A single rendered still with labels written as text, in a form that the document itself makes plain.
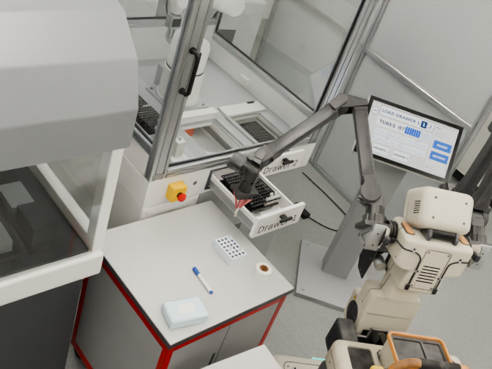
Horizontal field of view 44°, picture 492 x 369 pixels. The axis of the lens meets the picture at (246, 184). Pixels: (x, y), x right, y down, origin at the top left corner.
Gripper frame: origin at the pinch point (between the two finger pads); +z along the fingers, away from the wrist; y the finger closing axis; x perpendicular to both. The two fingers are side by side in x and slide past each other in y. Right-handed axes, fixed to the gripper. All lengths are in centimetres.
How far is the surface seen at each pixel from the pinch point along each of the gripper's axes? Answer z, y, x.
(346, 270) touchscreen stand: 83, -120, -25
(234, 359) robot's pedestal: 21, 21, 55
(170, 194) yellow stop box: 9.9, 19.4, -20.5
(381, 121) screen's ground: -17, -100, -39
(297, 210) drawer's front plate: 5.7, -33.3, -1.1
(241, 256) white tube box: 17.0, -1.9, 11.8
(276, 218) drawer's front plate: 6.7, -20.6, 1.9
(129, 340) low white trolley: 45, 43, 23
